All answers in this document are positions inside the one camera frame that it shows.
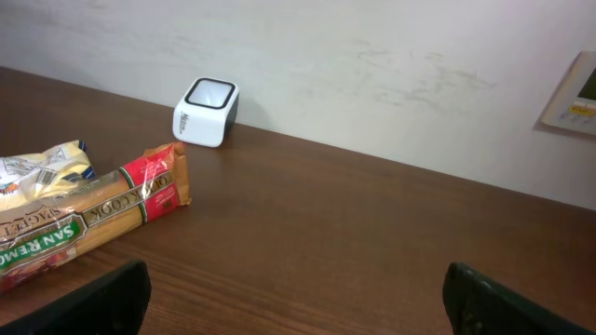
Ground cream yellow snack bag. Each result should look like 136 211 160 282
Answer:
1 141 96 210

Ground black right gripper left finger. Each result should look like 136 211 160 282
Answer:
1 260 152 335

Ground orange spaghetti package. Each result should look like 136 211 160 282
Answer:
1 142 191 291

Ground white barcode scanner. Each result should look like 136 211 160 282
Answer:
172 77 239 148

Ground beige wall control panel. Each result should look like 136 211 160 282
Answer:
540 51 595 135

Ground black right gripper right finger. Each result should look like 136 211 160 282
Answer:
442 262 595 335

